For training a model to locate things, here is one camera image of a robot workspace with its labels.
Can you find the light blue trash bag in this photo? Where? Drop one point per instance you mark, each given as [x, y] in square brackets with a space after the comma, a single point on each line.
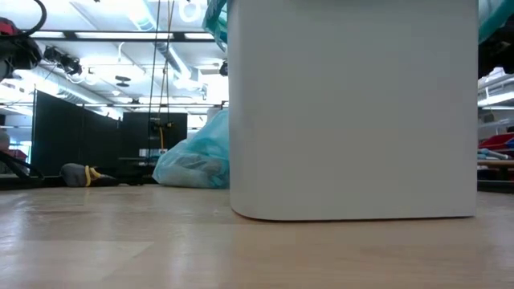
[197, 160]

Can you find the white trash bin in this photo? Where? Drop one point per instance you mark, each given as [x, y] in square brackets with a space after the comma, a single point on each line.
[353, 112]

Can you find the teal green trash bag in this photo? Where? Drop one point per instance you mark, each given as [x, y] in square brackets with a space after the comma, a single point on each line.
[214, 20]

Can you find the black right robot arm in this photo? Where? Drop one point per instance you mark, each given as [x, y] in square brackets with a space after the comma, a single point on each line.
[496, 54]

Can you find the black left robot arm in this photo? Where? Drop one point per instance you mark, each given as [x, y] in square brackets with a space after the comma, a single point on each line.
[18, 52]

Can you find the black monitor panel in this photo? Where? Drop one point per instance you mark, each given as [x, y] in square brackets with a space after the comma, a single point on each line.
[140, 132]

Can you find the black partition panel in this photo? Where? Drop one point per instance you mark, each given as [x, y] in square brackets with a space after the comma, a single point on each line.
[72, 132]

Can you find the black glove with yellow band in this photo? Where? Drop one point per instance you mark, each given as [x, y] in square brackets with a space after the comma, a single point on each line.
[74, 175]

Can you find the wooden background table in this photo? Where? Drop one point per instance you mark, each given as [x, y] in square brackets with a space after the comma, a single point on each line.
[496, 163]

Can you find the red fabric object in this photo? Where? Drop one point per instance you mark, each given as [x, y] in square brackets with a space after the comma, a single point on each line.
[498, 141]

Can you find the black ceiling camera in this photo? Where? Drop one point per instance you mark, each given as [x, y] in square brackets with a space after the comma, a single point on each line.
[64, 62]
[224, 68]

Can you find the silver ventilation duct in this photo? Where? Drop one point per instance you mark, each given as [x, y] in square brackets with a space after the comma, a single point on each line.
[170, 56]
[496, 86]

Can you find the black ceiling light rail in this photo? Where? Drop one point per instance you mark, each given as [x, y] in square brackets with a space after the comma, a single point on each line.
[70, 35]

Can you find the black aluminium table frame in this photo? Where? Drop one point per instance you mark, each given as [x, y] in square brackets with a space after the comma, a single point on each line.
[32, 182]

